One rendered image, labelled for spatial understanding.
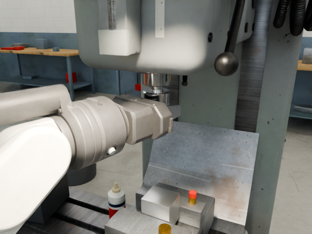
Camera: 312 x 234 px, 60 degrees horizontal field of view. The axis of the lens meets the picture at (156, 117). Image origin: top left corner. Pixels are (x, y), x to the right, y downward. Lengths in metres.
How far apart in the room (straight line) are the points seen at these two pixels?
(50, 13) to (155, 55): 6.11
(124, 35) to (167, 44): 0.06
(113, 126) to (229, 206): 0.53
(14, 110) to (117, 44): 0.13
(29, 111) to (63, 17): 5.90
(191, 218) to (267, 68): 0.44
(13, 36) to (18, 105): 7.00
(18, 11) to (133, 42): 6.80
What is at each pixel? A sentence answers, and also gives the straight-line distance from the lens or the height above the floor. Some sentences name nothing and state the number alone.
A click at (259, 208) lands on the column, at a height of 0.83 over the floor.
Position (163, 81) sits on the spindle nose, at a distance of 0.44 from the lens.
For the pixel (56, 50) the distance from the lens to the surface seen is 5.57.
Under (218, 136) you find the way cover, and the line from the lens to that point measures 0.84.
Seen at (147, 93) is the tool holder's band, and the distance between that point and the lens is 0.45.
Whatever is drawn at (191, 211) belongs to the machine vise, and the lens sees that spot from 0.57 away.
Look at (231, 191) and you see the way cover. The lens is 0.83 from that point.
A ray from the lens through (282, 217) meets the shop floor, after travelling 2.37.
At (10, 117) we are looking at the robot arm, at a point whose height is 1.28.
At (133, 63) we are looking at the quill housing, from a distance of 0.38.
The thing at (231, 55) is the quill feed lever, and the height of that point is 1.34.
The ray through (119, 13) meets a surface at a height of 1.39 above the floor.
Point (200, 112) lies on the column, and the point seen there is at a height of 1.12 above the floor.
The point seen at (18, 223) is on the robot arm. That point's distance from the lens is 0.30.
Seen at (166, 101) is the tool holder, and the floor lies 1.25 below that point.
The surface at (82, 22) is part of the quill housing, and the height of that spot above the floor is 1.38.
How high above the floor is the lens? 1.38
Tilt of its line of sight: 19 degrees down
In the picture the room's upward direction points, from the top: straight up
